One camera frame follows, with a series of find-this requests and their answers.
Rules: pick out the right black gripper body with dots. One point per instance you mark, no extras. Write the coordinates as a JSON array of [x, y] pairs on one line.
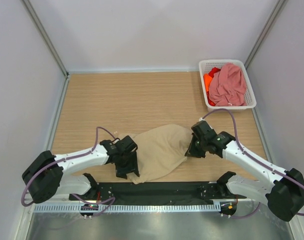
[[201, 143]]

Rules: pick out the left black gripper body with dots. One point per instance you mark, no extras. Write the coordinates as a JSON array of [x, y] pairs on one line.
[[126, 155]]

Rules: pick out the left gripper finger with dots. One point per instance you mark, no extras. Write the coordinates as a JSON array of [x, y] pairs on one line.
[[133, 163], [123, 168]]

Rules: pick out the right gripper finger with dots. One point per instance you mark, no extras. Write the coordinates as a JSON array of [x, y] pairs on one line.
[[193, 144], [198, 153]]

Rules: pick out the beige t shirt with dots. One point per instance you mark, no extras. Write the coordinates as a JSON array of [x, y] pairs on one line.
[[160, 151]]

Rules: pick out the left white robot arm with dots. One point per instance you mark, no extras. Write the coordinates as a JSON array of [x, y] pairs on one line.
[[50, 176]]

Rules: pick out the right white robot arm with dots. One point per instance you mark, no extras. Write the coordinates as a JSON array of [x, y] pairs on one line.
[[281, 190]]

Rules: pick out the pink t shirt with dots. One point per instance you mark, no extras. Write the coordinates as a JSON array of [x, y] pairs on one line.
[[228, 87]]

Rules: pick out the orange t shirt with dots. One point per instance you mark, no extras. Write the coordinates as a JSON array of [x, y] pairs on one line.
[[207, 81]]

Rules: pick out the red t shirt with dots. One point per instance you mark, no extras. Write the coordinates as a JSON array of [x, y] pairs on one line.
[[213, 72]]

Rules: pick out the white plastic basket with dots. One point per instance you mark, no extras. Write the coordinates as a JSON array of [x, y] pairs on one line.
[[205, 66]]

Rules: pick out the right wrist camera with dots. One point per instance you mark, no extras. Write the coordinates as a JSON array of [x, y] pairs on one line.
[[203, 130]]

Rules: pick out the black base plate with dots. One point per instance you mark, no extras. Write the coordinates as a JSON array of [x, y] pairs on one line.
[[159, 193]]

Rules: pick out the white slotted cable duct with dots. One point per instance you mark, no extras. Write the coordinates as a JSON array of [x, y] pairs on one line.
[[81, 208]]

